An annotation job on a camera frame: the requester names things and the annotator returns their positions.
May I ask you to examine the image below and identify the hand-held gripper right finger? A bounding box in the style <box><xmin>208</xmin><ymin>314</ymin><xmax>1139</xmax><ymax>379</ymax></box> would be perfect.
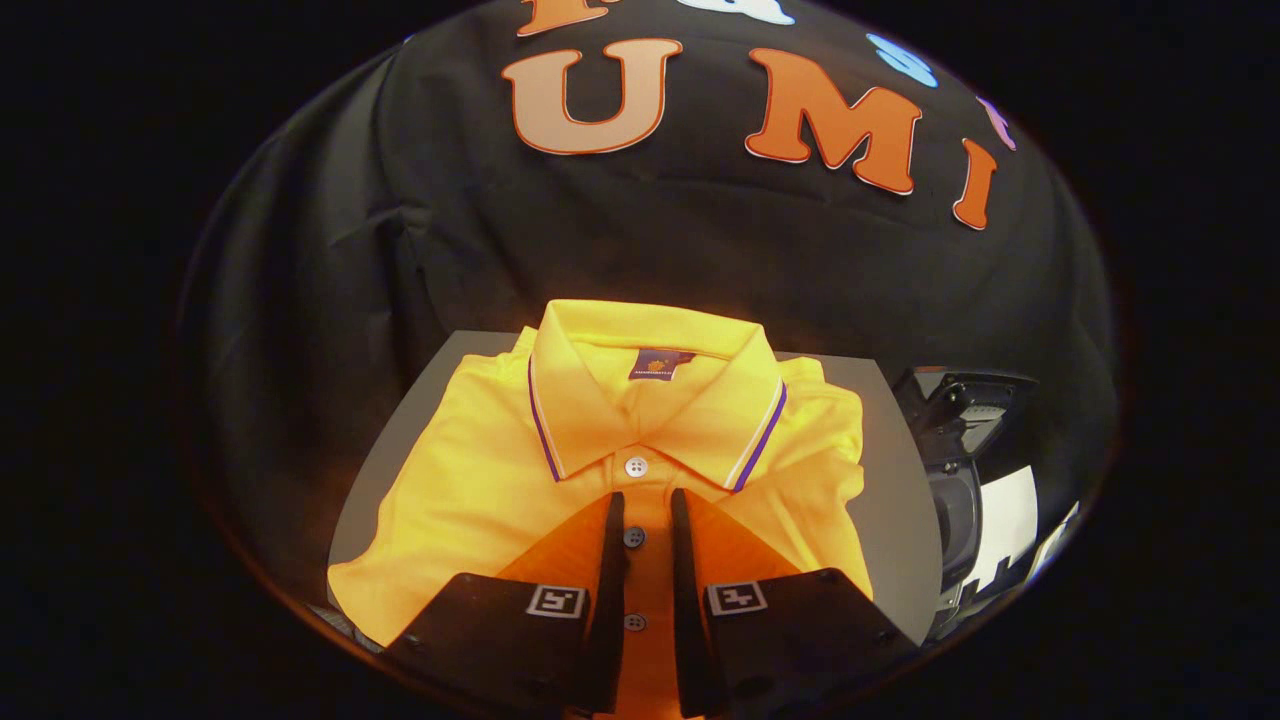
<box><xmin>668</xmin><ymin>487</ymin><xmax>921</xmax><ymax>719</ymax></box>

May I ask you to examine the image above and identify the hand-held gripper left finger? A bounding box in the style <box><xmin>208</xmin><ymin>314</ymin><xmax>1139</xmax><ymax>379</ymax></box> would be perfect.
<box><xmin>385</xmin><ymin>490</ymin><xmax>629</xmax><ymax>716</ymax></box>

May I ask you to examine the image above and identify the yellow polo shirt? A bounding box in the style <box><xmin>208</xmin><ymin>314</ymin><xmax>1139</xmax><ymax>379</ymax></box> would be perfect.
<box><xmin>328</xmin><ymin>298</ymin><xmax>876</xmax><ymax>720</ymax></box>

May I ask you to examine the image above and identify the dark transparent washing machine lid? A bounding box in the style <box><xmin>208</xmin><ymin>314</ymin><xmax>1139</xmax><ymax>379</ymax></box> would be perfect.
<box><xmin>893</xmin><ymin>366</ymin><xmax>1039</xmax><ymax>466</ymax></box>

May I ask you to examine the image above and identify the grey square stand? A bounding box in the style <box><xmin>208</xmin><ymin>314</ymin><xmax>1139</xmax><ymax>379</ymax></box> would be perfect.
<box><xmin>328</xmin><ymin>330</ymin><xmax>946</xmax><ymax>641</ymax></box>

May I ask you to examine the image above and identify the white flat panel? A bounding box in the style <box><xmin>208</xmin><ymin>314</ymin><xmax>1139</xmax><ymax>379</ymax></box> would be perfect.
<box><xmin>975</xmin><ymin>465</ymin><xmax>1083</xmax><ymax>596</ymax></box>

